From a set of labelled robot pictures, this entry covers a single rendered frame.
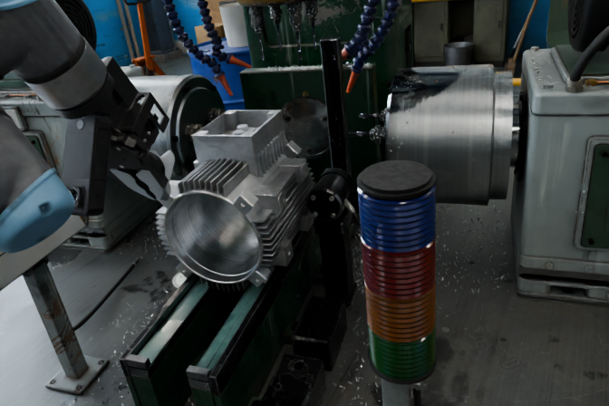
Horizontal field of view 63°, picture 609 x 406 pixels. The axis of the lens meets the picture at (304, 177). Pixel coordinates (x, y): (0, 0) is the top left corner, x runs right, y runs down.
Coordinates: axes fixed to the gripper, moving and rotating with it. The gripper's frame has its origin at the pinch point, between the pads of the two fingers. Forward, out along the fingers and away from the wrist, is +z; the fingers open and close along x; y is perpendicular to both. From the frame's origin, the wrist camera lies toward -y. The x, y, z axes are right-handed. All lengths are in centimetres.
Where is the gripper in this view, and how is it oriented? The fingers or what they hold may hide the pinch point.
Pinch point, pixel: (159, 198)
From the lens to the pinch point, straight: 72.4
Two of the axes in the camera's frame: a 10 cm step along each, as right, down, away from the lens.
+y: 2.2, -8.3, 5.2
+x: -9.4, -0.4, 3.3
